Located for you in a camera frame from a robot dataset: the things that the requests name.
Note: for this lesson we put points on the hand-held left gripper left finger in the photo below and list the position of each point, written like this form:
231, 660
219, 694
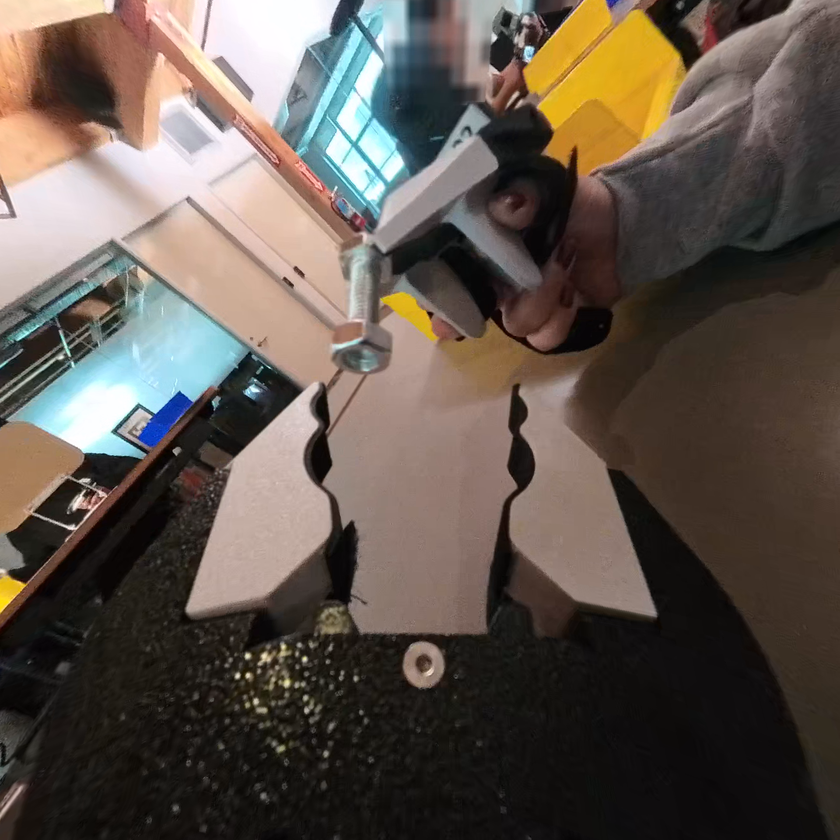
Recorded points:
269, 525

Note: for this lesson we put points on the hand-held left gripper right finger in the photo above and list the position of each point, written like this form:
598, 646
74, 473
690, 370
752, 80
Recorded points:
577, 525

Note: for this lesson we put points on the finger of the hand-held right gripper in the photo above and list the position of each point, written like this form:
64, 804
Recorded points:
446, 302
433, 197

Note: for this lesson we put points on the silver hex bolt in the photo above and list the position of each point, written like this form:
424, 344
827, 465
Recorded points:
359, 282

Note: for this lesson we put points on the large yellow plastic bin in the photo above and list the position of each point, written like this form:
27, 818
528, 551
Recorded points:
610, 118

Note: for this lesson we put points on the person's right hand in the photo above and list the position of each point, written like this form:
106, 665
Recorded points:
577, 262

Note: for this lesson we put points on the red fire extinguisher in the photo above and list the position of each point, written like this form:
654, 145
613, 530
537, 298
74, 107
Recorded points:
344, 207

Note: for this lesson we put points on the large paned window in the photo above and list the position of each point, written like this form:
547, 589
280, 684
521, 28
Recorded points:
348, 111

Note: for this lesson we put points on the red sign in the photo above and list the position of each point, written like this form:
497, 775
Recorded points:
257, 139
310, 176

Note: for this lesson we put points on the small yellow plastic bin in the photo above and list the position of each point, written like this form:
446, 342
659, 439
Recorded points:
8, 594
568, 39

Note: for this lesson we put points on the blue plastic bin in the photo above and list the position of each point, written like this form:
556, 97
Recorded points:
167, 417

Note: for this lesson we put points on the white door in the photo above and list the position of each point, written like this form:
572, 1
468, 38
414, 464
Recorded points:
282, 223

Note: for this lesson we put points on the wooden office desk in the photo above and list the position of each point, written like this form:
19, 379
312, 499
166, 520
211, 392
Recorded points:
111, 505

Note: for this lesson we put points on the framed black and white tag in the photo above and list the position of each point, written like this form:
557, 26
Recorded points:
131, 423

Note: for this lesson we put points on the wooden support post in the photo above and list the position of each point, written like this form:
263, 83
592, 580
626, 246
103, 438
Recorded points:
249, 118

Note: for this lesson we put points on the white wall vent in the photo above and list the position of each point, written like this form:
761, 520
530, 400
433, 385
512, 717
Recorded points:
187, 128

